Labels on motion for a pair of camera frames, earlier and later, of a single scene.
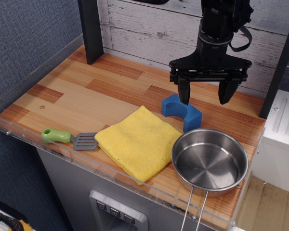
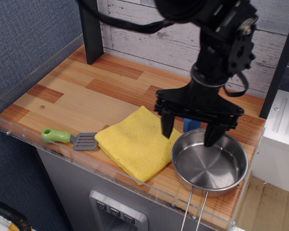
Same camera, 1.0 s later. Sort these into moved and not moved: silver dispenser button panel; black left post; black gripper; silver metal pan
Moved: black gripper
Not moved: silver dispenser button panel; black left post; silver metal pan
